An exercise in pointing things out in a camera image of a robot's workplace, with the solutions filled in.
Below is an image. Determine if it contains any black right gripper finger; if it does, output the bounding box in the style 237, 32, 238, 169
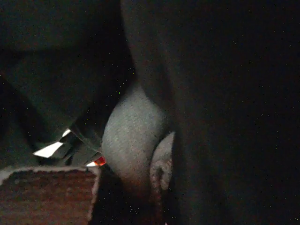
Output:
0, 166, 99, 225

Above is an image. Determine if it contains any black cloth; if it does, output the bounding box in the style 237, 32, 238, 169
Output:
0, 0, 300, 225

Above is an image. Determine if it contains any orange cloth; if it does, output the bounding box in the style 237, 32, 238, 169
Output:
94, 156, 106, 166

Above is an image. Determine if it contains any grey cloth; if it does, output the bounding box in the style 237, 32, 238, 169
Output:
102, 84, 174, 193

